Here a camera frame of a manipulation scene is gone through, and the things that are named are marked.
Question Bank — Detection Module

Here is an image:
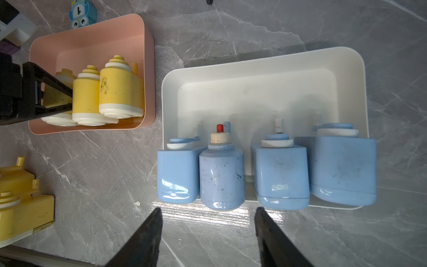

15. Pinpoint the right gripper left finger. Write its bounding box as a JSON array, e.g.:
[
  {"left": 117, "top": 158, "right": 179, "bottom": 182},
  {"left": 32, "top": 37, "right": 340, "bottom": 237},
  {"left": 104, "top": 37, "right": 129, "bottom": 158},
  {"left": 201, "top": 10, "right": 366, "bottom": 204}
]
[{"left": 106, "top": 208, "right": 163, "bottom": 267}]

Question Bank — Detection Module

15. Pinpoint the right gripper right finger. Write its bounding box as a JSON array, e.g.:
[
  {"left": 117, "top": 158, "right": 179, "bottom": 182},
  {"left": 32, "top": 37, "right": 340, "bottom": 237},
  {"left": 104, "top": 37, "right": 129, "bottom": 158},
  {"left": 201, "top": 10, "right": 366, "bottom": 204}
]
[{"left": 254, "top": 207, "right": 312, "bottom": 267}]

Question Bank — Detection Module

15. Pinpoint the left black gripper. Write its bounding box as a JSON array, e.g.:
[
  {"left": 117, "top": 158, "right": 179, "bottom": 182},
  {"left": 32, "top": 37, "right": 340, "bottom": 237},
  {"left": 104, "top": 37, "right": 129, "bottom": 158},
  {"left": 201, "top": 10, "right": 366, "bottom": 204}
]
[{"left": 1, "top": 53, "right": 73, "bottom": 126}]

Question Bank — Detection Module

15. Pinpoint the yellow sharpener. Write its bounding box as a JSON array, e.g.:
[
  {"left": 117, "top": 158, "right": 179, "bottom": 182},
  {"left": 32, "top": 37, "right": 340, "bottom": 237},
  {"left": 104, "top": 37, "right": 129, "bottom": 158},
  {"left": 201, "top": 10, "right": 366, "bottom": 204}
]
[
  {"left": 41, "top": 69, "right": 77, "bottom": 127},
  {"left": 99, "top": 55, "right": 145, "bottom": 119},
  {"left": 1, "top": 156, "right": 54, "bottom": 248},
  {"left": 72, "top": 65, "right": 119, "bottom": 127}
]

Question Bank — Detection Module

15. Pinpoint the blue sharpener with red cap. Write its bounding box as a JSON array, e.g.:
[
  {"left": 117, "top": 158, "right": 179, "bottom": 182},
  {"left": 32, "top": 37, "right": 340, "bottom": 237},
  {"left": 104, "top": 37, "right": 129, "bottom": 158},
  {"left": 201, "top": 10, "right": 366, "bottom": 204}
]
[{"left": 199, "top": 121, "right": 245, "bottom": 211}]

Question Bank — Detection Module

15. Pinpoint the pink plastic tray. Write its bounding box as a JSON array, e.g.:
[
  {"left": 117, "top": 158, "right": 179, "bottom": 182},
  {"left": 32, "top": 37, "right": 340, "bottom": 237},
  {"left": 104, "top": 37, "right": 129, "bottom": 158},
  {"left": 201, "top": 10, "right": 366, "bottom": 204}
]
[{"left": 28, "top": 14, "right": 156, "bottom": 135}]

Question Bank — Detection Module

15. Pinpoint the purple cube sharpener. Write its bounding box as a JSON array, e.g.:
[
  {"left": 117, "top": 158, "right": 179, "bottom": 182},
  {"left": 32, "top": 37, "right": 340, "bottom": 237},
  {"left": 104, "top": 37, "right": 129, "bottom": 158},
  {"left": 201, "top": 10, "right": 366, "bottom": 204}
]
[{"left": 0, "top": 39, "right": 20, "bottom": 55}]

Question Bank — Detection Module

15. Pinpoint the blue cartoon sharpener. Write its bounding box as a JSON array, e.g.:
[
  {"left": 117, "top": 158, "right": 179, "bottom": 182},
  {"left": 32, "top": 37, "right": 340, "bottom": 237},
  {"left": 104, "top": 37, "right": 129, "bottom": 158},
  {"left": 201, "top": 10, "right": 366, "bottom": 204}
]
[{"left": 68, "top": 0, "right": 97, "bottom": 29}]

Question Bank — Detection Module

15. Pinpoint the white plastic tray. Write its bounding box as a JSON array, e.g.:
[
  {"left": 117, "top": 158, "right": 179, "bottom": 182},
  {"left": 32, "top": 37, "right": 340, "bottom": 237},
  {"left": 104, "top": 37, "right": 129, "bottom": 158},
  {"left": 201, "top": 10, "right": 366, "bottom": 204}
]
[{"left": 162, "top": 47, "right": 370, "bottom": 203}]

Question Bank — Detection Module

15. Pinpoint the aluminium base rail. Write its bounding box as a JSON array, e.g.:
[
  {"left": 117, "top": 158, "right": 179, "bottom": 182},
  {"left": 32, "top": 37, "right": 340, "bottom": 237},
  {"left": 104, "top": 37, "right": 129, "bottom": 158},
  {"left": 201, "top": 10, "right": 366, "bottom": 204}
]
[{"left": 1, "top": 246, "right": 98, "bottom": 267}]

